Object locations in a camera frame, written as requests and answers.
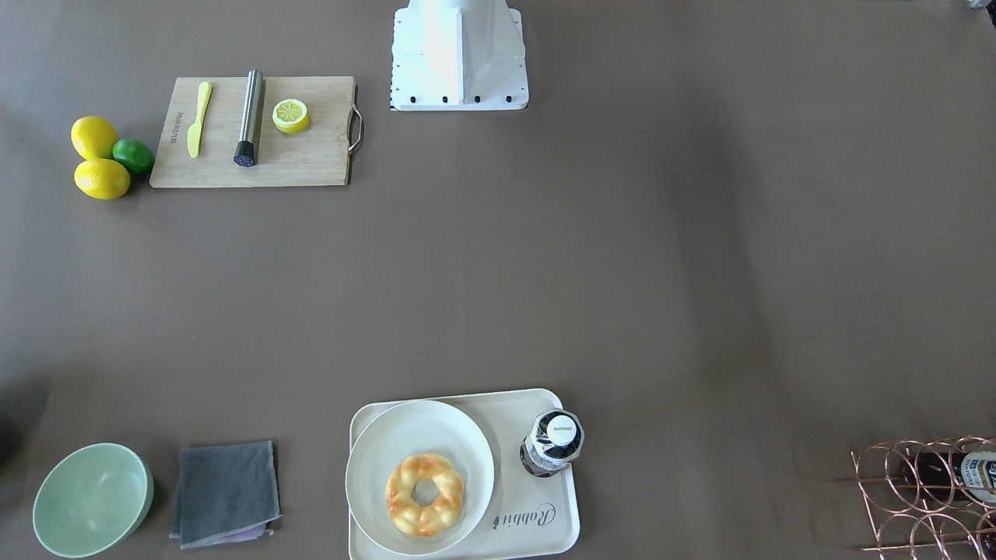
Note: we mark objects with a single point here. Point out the green lime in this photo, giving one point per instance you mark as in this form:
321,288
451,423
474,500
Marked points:
135,156

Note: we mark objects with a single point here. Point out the wooden cutting board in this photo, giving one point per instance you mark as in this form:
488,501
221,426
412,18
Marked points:
320,156

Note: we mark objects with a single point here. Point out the green bowl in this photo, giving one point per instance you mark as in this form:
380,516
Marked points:
91,500

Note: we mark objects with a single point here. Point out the yellow twisted donut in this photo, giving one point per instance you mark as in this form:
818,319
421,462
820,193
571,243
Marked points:
424,495

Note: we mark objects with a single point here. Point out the yellow lemon near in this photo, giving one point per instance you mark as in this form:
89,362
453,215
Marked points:
102,179

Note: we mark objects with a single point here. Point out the yellow lemon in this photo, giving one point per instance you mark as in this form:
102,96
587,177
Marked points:
102,179
93,137

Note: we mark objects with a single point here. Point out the cream rabbit tray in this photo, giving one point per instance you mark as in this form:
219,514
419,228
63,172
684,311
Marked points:
527,516

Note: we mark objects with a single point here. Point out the grey folded cloth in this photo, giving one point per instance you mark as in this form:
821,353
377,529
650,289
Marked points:
225,494

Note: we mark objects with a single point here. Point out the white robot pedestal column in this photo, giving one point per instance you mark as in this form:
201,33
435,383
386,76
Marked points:
458,56

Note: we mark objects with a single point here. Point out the yellow lemon far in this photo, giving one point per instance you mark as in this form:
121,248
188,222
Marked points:
93,137

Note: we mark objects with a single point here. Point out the tea bottle in rack upper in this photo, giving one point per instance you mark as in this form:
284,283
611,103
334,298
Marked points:
954,478

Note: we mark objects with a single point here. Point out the steel muddler black tip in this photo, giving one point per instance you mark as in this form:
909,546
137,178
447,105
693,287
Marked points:
246,152

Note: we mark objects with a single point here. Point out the copper wire bottle rack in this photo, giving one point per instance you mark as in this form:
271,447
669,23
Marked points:
905,526

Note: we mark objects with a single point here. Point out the yellow plastic knife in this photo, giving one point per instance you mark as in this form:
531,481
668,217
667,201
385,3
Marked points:
194,136

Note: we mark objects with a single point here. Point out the dark tea bottle on tray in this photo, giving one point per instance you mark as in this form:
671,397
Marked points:
553,443

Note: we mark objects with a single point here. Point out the white round plate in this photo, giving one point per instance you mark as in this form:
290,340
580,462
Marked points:
409,429

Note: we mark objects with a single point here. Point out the half lemon slice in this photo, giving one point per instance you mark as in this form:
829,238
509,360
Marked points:
290,116

